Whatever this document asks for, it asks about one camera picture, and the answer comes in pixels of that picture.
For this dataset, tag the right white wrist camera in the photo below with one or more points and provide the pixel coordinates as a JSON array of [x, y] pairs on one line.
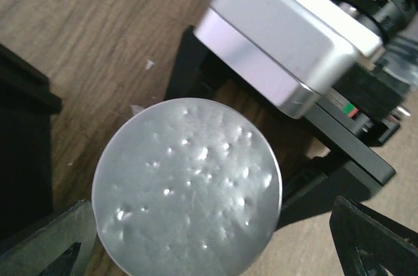
[[291, 51]]

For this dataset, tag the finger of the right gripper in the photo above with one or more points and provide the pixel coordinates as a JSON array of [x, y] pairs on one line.
[[197, 72]]

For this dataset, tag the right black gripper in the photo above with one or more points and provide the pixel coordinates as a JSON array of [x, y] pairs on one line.
[[362, 112]]

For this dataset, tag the clear round cup lid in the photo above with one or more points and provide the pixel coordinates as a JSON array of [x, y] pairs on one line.
[[186, 187]]

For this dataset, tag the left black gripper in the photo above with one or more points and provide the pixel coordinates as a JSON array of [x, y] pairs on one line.
[[61, 243]]

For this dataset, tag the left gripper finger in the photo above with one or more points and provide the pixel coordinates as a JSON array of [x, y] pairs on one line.
[[369, 243]]

